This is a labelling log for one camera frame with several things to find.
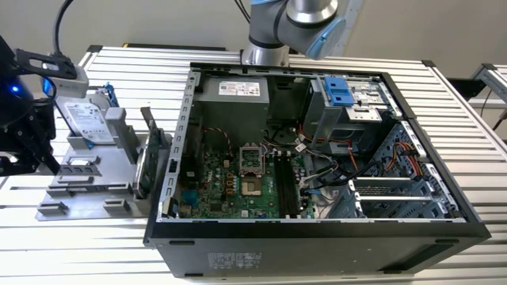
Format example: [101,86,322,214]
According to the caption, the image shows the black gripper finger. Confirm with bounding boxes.
[22,100,60,176]
[0,130,40,178]

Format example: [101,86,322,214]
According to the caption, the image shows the black RAM slot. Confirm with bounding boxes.
[284,153,297,219]
[273,153,286,219]
[277,153,292,219]

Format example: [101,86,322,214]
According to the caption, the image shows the hard disk blue carrier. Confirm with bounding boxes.
[53,83,120,148]

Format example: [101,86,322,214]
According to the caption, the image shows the grey parts rack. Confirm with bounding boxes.
[34,106,174,222]

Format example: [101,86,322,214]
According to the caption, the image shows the green graphics card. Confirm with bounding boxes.
[132,106,166,200]

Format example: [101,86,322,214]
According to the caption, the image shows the black case fan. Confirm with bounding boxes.
[184,116,205,167]

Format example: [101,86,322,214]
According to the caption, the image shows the grey power supply unit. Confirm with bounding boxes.
[196,75,270,150]

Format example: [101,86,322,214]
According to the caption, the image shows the metal socket cover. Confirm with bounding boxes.
[238,143,265,176]

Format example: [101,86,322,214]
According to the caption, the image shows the CPU socket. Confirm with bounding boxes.
[240,177,265,197]

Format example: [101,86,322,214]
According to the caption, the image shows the thin metal locking lever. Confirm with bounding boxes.
[258,147,268,179]

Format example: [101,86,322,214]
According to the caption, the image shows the green motherboard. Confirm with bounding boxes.
[176,147,318,220]

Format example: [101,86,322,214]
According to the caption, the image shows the grey metal drive cage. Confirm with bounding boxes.
[302,75,401,157]

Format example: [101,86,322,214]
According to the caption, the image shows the blue drive bay latch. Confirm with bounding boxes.
[322,76,356,107]

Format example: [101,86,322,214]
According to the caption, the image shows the black PC case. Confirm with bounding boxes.
[141,61,492,279]

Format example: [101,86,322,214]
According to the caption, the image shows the grey metal disk bay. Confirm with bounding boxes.
[348,175,456,221]

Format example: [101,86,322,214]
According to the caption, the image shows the black background object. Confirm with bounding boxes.
[445,77,487,99]

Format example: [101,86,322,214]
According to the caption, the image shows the metal slat side table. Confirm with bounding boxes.
[467,63,507,108]

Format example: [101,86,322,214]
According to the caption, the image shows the small silver wrist camera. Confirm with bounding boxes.
[49,66,90,99]

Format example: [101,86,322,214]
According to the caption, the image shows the black camera bracket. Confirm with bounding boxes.
[14,48,78,80]

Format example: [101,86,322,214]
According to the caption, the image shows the red black twisted wire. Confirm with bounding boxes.
[201,127,234,157]

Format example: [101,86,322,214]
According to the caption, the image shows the grey wire bundle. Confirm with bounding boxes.
[264,138,340,167]

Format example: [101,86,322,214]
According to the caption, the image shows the thick black case cable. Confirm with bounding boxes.
[314,159,381,191]

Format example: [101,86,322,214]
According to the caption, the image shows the orange data wire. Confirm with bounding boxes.
[298,123,360,173]

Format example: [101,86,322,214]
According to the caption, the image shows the orange yellow power wires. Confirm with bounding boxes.
[381,141,424,182]

